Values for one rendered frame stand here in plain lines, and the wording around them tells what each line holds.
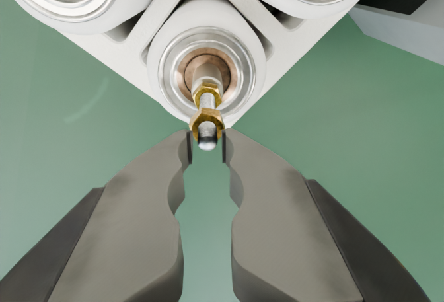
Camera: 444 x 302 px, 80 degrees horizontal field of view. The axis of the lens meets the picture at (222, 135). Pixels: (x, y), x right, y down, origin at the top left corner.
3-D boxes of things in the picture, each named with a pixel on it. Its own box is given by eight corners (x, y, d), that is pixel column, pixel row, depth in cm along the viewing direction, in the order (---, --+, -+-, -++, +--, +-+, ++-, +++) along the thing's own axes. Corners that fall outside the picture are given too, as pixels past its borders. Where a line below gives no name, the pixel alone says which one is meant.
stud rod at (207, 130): (206, 76, 19) (206, 130, 12) (217, 85, 19) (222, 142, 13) (197, 86, 19) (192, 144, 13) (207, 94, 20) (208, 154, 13)
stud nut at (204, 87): (207, 75, 17) (207, 80, 16) (226, 92, 18) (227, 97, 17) (187, 97, 18) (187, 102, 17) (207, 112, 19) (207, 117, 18)
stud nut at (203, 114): (207, 100, 14) (207, 107, 13) (230, 119, 15) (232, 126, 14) (184, 125, 15) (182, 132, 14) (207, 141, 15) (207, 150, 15)
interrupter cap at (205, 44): (141, 47, 20) (139, 49, 19) (238, 8, 19) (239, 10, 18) (182, 129, 23) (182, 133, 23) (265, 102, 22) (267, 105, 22)
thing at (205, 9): (158, 8, 34) (119, 39, 19) (229, -21, 33) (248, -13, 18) (188, 76, 39) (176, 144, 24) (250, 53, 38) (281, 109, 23)
